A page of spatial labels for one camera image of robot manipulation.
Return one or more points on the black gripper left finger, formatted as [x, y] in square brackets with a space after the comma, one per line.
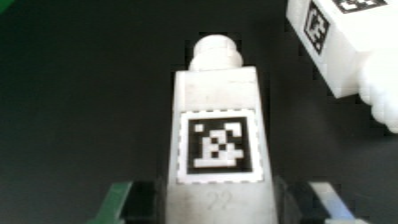
[132, 204]

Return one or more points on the white leg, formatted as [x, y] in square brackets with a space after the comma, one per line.
[219, 190]
[347, 30]

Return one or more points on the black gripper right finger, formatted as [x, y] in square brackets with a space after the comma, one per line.
[310, 204]

